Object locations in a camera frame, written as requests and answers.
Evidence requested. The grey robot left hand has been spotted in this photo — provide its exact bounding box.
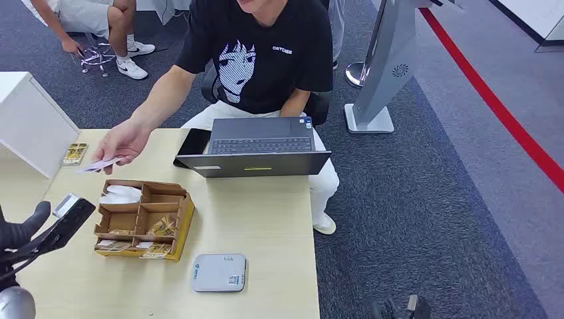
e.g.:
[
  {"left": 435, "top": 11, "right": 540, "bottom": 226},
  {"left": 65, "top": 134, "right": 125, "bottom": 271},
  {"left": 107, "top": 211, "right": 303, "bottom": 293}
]
[{"left": 0, "top": 201, "right": 52, "bottom": 252}]

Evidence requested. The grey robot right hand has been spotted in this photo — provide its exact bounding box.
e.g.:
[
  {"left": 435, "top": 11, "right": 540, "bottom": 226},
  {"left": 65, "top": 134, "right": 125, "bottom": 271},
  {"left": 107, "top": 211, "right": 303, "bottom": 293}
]
[{"left": 369, "top": 298, "right": 408, "bottom": 319}]

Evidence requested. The person's right hand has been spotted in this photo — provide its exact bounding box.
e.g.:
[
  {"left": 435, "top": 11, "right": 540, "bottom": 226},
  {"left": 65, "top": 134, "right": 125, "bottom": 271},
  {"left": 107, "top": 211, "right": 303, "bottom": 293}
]
[{"left": 91, "top": 118, "right": 153, "bottom": 175}]

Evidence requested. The white ID card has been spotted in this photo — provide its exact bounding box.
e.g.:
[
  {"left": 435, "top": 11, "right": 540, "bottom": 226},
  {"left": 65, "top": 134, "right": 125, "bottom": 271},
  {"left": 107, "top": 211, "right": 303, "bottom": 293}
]
[{"left": 74, "top": 157, "right": 126, "bottom": 174}]

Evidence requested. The gold card sleeve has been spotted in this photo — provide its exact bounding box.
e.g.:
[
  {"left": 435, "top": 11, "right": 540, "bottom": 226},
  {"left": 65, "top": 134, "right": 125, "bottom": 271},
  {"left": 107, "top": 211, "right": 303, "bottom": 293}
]
[{"left": 61, "top": 143, "right": 89, "bottom": 167}]

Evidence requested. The person on stool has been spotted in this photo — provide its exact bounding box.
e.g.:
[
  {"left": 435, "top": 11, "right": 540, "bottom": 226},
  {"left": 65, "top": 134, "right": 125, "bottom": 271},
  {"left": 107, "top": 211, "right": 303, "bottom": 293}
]
[{"left": 19, "top": 0, "right": 156, "bottom": 81}]

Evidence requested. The grey card reader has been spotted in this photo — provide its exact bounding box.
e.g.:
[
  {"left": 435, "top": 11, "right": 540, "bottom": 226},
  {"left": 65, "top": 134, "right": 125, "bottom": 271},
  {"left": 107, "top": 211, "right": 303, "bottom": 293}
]
[{"left": 190, "top": 253, "right": 247, "bottom": 294}]

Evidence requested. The person at desk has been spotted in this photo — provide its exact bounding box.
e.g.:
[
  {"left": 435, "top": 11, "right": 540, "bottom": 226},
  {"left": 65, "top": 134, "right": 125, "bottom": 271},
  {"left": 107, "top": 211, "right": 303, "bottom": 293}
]
[{"left": 90, "top": 0, "right": 340, "bottom": 237}]

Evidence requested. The standing person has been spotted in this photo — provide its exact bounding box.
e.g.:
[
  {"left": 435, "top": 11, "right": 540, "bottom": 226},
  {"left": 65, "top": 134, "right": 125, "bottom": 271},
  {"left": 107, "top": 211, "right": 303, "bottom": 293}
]
[{"left": 328, "top": 0, "right": 347, "bottom": 70}]

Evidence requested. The white crumpled paper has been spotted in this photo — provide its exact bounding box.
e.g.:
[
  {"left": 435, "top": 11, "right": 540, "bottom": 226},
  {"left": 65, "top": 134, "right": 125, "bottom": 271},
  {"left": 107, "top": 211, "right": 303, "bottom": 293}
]
[{"left": 98, "top": 185, "right": 143, "bottom": 205}]

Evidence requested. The cardboard compartment box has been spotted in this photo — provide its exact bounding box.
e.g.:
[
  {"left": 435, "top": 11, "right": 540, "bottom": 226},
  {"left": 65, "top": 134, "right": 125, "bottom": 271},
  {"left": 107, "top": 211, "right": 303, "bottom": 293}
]
[{"left": 93, "top": 179, "right": 196, "bottom": 263}]

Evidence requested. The black smartphone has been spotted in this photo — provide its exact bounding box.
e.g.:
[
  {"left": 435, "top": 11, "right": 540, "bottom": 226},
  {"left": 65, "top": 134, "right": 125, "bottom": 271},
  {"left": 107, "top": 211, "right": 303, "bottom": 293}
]
[{"left": 173, "top": 128, "right": 212, "bottom": 169}]

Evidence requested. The chrome stool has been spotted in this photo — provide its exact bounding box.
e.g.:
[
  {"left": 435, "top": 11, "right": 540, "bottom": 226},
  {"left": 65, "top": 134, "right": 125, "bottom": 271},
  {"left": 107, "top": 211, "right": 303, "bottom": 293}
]
[{"left": 79, "top": 33, "right": 116, "bottom": 78}]

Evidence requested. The white cabinet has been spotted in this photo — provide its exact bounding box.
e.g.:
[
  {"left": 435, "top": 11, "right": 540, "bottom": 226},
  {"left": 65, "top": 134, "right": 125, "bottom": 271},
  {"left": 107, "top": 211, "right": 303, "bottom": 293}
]
[{"left": 0, "top": 71, "right": 81, "bottom": 179}]

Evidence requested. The dark grey laptop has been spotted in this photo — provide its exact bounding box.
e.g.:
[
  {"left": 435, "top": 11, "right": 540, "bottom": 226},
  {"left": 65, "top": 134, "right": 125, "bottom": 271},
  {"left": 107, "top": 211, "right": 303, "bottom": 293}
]
[{"left": 174, "top": 116, "right": 332, "bottom": 179}]

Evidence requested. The red floor tape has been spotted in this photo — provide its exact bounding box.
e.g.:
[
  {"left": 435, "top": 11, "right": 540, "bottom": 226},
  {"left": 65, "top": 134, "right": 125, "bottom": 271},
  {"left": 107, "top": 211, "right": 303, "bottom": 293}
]
[{"left": 418, "top": 7, "right": 564, "bottom": 195}]

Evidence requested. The grey kiosk stand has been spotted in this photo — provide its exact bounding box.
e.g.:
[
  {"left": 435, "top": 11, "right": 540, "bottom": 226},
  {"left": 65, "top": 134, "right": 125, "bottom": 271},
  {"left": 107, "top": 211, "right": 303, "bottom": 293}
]
[{"left": 343, "top": 0, "right": 464, "bottom": 135}]

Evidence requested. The white platform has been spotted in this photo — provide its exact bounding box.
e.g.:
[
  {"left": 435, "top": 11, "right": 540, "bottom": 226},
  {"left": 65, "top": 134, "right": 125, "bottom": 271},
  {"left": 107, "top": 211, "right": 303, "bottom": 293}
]
[{"left": 489, "top": 0, "right": 564, "bottom": 54}]

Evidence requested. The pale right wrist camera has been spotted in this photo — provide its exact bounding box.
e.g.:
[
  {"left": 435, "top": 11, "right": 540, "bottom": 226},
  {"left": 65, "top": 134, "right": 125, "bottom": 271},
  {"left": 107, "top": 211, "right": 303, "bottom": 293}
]
[{"left": 406, "top": 294, "right": 433, "bottom": 319}]

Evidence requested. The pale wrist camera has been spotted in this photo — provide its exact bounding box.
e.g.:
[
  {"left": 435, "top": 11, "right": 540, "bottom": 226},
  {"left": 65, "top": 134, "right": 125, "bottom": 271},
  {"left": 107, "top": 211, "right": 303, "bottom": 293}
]
[
  {"left": 406, "top": 294, "right": 433, "bottom": 319},
  {"left": 52, "top": 193, "right": 80, "bottom": 220}
]

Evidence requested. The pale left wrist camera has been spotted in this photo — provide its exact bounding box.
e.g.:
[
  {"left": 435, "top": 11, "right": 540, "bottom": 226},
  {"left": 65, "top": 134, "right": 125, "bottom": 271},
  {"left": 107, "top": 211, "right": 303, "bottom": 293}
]
[{"left": 52, "top": 193, "right": 80, "bottom": 220}]

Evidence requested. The chrome stanchion post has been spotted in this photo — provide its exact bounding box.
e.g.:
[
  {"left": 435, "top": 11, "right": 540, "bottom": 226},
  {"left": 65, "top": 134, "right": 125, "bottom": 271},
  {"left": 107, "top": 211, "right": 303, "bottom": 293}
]
[{"left": 345, "top": 0, "right": 391, "bottom": 89}]

